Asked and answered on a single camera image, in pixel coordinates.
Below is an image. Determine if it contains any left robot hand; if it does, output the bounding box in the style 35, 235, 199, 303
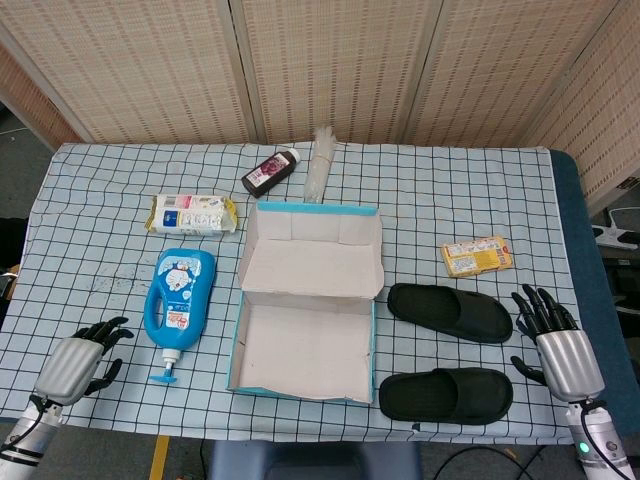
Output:
33, 316, 135, 406

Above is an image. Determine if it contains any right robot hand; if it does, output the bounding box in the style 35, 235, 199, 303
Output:
509, 283, 606, 404

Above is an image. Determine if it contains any black rubber slipper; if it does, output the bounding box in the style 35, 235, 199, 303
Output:
387, 282, 514, 345
378, 367, 515, 427

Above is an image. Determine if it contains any blue cardboard shoe box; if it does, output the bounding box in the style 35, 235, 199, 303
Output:
225, 201, 385, 405

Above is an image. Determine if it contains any blue cartoon pump bottle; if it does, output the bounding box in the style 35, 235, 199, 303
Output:
143, 247, 217, 385

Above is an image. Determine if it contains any white office chair base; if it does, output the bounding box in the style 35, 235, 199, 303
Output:
592, 204, 640, 249

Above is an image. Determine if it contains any yellow flat package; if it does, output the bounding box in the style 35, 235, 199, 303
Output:
440, 234, 514, 279

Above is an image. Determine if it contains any checked light blue tablecloth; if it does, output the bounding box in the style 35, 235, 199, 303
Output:
0, 142, 601, 446

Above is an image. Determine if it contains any white wet wipes pack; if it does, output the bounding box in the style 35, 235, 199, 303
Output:
145, 193, 239, 237

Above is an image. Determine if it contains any blue chair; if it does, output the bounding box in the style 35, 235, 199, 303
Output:
207, 439, 424, 480

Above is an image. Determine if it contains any dark brown labelled bottle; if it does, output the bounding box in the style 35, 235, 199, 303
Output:
240, 146, 301, 199

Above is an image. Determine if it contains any beige woven folding screen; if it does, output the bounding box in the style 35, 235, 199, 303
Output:
0, 0, 640, 211

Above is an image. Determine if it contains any black floor cable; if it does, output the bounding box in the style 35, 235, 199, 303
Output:
434, 444, 546, 480

